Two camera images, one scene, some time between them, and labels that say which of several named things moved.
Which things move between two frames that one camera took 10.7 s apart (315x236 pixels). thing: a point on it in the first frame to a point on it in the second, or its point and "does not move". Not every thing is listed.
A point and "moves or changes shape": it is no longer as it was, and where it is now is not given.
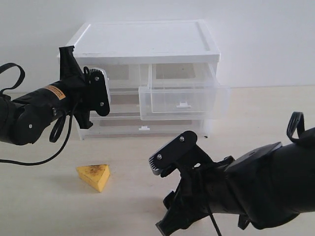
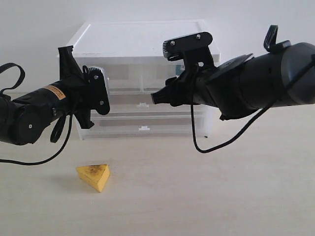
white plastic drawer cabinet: x=162 y=76 does not move
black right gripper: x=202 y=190 to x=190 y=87
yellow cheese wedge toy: x=95 y=176 does not move
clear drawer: x=183 y=91 moves or changes shape
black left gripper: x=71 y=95 does not move
